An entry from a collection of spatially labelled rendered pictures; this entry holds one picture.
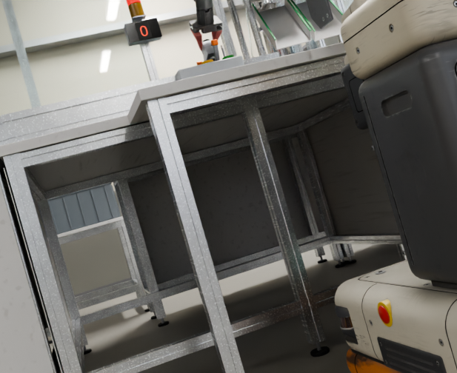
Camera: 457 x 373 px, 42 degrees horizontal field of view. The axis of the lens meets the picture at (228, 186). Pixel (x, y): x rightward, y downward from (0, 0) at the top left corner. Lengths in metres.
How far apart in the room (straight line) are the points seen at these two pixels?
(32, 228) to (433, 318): 1.12
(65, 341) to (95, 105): 0.69
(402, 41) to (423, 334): 0.51
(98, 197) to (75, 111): 2.03
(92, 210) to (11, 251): 2.11
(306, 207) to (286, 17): 1.67
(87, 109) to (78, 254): 3.92
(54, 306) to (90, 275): 3.96
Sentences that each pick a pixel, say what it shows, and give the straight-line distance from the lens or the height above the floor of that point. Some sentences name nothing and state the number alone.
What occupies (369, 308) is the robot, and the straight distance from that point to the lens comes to 1.30.
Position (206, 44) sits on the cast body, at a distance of 2.16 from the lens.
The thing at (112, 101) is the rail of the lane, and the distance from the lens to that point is 1.88.
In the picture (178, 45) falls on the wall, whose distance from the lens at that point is 6.12.
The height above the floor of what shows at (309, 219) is 0.28.
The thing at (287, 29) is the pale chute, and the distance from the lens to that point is 2.24.
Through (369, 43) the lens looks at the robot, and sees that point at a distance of 1.10.
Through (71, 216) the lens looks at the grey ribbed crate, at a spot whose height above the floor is 0.70.
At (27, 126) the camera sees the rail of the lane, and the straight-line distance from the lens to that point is 1.87.
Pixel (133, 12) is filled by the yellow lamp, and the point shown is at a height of 1.28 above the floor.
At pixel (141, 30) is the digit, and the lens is 2.24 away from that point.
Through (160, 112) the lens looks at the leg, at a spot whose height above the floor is 0.80.
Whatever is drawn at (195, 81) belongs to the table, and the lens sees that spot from 1.52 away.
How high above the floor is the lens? 0.55
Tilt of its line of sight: 1 degrees up
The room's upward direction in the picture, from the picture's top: 16 degrees counter-clockwise
